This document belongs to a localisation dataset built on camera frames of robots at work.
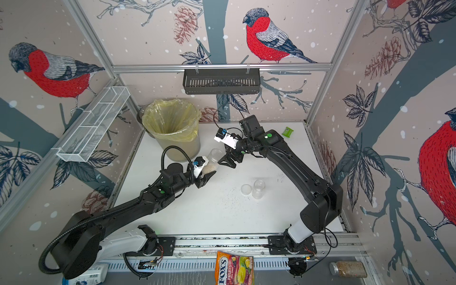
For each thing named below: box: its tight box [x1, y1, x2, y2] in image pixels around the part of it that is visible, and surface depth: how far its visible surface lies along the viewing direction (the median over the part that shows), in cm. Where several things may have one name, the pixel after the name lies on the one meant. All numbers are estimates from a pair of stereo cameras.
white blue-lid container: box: [68, 263, 109, 285], surface depth 64 cm
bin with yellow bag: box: [141, 98, 202, 163], surface depth 94 cm
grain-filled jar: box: [328, 261, 368, 278], surface depth 66 cm
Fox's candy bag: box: [214, 251, 255, 285], surface depth 67 cm
